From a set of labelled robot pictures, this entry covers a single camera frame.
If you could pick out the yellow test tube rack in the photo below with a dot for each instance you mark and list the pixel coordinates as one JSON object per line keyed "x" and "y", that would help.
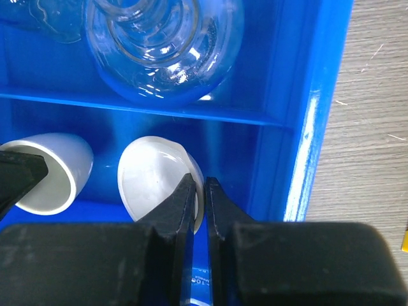
{"x": 404, "y": 245}

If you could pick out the small white ceramic dish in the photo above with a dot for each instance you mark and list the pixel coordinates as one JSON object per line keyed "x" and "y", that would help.
{"x": 149, "y": 170}

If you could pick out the clear glass flask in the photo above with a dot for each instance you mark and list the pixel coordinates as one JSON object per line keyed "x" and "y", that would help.
{"x": 164, "y": 53}

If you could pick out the small translucent plastic cup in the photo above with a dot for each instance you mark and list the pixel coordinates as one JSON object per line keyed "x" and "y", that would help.
{"x": 69, "y": 159}

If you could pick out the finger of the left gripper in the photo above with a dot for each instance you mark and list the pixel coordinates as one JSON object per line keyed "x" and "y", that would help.
{"x": 20, "y": 173}

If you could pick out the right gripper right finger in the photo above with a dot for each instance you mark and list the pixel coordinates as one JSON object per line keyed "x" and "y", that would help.
{"x": 296, "y": 263}

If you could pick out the blue divided plastic bin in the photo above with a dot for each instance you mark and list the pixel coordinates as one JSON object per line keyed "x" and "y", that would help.
{"x": 259, "y": 132}

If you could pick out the clear glass beaker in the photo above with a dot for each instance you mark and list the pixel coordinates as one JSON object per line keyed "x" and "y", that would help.
{"x": 200, "y": 287}

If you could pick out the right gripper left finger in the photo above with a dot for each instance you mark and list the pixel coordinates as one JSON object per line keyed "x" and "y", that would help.
{"x": 148, "y": 262}

